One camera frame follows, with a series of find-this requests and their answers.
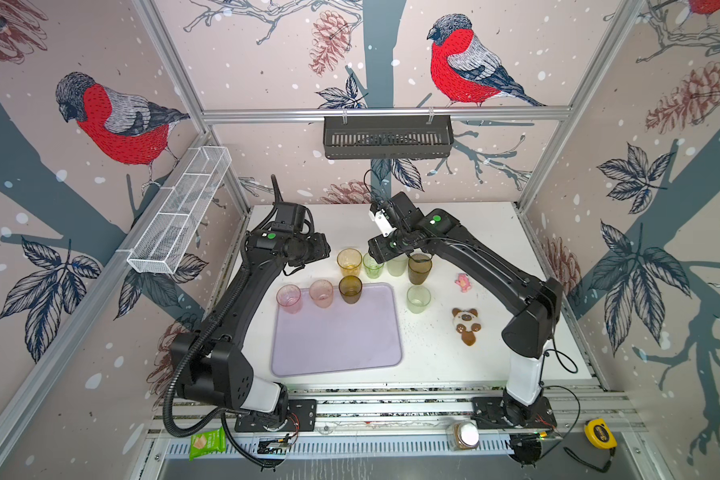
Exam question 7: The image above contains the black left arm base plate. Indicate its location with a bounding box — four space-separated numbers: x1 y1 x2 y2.
234 399 317 433

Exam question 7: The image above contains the white lidded jar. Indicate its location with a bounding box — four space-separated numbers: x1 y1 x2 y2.
450 421 480 450

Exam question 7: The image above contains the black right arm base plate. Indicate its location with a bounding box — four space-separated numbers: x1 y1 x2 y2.
471 395 557 430

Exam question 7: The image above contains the black hanging wire basket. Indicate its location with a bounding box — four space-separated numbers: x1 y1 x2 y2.
323 115 454 160

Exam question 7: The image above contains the pink glass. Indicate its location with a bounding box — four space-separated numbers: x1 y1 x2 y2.
276 284 303 314
309 279 334 309

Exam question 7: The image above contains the olive amber glass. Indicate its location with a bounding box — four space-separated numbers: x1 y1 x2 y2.
338 275 363 304

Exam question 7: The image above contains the white wire mesh shelf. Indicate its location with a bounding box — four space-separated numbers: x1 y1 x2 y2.
127 146 231 275

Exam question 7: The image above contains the pale green frosted glass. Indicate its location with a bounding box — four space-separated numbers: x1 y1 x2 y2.
385 254 408 277

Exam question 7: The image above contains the brown white bear toy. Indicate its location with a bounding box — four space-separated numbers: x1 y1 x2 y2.
452 308 482 346

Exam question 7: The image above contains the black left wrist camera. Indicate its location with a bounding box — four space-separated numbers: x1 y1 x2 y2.
272 202 314 234

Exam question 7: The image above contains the small pink toy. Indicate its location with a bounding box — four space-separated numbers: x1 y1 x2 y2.
455 273 472 293

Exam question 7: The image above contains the yellow tape measure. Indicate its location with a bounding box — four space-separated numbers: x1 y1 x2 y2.
584 418 618 451

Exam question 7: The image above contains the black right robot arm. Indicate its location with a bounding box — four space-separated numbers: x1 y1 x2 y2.
368 192 563 426

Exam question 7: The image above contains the small green glass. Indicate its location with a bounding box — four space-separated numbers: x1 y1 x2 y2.
363 253 384 279

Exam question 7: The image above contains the yellow glass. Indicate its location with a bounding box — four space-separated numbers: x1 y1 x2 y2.
337 248 363 277

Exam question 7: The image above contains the pale green short glass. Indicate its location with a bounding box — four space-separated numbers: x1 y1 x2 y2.
406 285 432 314

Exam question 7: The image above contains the lilac plastic tray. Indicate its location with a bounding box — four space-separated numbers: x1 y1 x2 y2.
271 283 403 377

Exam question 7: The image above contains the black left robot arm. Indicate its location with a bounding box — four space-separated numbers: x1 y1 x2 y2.
162 184 330 438

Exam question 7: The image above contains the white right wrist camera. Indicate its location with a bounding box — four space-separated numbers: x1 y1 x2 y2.
369 203 396 237

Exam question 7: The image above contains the brown tall glass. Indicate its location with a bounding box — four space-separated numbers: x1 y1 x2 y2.
408 253 433 285

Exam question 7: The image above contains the green snack packet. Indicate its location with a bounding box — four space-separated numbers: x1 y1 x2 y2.
189 428 227 461

